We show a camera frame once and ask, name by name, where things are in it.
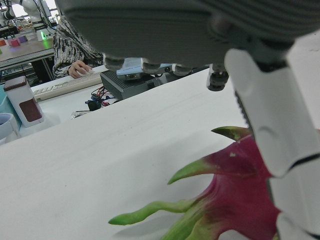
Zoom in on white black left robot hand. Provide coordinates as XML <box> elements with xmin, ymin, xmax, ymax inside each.
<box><xmin>54</xmin><ymin>0</ymin><xmax>320</xmax><ymax>240</ymax></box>

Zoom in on person right hand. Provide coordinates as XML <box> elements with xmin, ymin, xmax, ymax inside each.
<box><xmin>67</xmin><ymin>59</ymin><xmax>93</xmax><ymax>79</ymax></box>

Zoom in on pink dragon fruit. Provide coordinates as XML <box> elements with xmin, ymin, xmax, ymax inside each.
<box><xmin>108</xmin><ymin>126</ymin><xmax>282</xmax><ymax>240</ymax></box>

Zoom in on beige computer keyboard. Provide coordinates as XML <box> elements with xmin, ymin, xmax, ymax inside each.
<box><xmin>31</xmin><ymin>72</ymin><xmax>106</xmax><ymax>102</ymax></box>

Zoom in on grey teach pendant left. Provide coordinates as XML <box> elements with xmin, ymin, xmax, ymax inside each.
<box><xmin>99</xmin><ymin>69</ymin><xmax>161</xmax><ymax>101</ymax></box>

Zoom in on clear plastic bag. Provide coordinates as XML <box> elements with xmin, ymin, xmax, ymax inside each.
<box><xmin>71</xmin><ymin>110</ymin><xmax>92</xmax><ymax>120</ymax></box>

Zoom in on white device with green light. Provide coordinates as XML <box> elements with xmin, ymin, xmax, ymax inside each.
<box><xmin>36</xmin><ymin>29</ymin><xmax>49</xmax><ymax>42</ymax></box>

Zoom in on background work table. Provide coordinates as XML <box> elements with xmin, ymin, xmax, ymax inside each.
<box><xmin>0</xmin><ymin>34</ymin><xmax>56</xmax><ymax>73</ymax></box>

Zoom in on teal storage tray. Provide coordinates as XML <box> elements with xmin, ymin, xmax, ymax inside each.
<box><xmin>0</xmin><ymin>89</ymin><xmax>22</xmax><ymax>131</ymax></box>

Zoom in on red blue wire bundle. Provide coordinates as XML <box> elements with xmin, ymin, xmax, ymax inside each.
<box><xmin>84</xmin><ymin>86</ymin><xmax>121</xmax><ymax>112</ymax></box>

